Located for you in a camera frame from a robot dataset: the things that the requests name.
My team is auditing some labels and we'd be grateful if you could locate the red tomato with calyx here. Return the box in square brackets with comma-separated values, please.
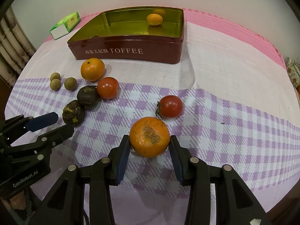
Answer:
[156, 95, 183, 120]

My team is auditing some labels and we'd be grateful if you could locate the beige patterned curtain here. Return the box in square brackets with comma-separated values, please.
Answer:
[0, 7, 37, 94]

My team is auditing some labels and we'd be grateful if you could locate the green tissue pack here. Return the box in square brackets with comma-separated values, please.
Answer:
[49, 12, 81, 40]

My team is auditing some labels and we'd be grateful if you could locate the dark brown round fruit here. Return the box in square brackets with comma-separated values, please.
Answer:
[62, 100, 85, 125]
[77, 86, 102, 108]

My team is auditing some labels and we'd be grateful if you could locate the purple pink checked cloth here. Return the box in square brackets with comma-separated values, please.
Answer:
[5, 7, 299, 225]

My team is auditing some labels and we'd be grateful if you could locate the floral ceramic ornament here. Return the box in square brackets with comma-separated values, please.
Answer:
[286, 57, 300, 87]

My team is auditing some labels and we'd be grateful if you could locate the dark red metal tin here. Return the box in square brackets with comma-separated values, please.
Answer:
[67, 6, 185, 64]

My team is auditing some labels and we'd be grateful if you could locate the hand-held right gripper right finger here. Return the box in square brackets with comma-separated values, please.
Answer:
[170, 135, 272, 225]

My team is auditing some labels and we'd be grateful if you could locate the green longan fruit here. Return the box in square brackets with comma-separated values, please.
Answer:
[64, 77, 76, 91]

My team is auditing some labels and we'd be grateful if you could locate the small yellow-orange citrus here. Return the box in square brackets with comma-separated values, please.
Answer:
[146, 13, 163, 26]

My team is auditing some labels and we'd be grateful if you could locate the person's left hand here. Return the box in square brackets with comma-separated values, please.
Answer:
[9, 189, 26, 210]

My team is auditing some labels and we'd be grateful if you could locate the large blemished orange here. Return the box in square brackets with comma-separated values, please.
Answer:
[129, 117, 170, 158]

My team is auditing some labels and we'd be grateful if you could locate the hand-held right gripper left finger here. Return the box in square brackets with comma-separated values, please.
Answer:
[28, 135, 131, 225]

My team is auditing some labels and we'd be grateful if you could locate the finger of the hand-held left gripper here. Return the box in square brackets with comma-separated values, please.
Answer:
[7, 124, 75, 160]
[0, 112, 59, 144]

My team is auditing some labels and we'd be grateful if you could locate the smooth orange mandarin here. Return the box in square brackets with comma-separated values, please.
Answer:
[81, 58, 105, 82]

